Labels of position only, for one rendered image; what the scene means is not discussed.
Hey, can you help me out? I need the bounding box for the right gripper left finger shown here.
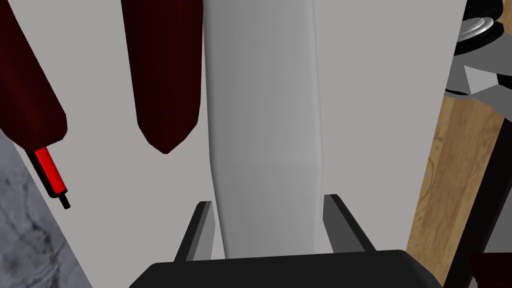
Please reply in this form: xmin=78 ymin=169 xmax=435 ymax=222
xmin=173 ymin=200 xmax=217 ymax=263

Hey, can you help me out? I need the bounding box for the red and black rod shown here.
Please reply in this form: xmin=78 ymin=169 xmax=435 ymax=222
xmin=26 ymin=146 xmax=72 ymax=211

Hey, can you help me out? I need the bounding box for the dark red pointed bar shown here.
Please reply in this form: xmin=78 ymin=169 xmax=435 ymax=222
xmin=120 ymin=0 xmax=205 ymax=155
xmin=0 ymin=0 xmax=69 ymax=153

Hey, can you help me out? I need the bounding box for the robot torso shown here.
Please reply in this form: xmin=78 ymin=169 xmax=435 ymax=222
xmin=443 ymin=0 xmax=512 ymax=122

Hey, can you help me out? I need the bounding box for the pale grey bar handle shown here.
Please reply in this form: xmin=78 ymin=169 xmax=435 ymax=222
xmin=202 ymin=0 xmax=325 ymax=261

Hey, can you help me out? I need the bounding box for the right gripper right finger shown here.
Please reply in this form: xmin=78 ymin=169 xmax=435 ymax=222
xmin=322 ymin=193 xmax=377 ymax=254

